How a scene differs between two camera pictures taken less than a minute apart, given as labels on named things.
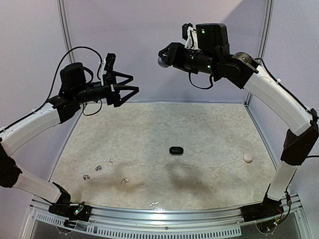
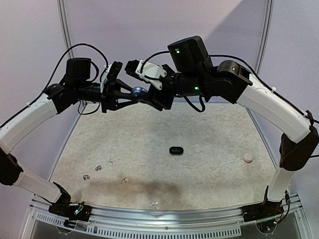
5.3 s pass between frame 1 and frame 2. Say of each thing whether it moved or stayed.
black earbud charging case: stayed
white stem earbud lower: stayed
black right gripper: moved
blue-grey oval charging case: moved
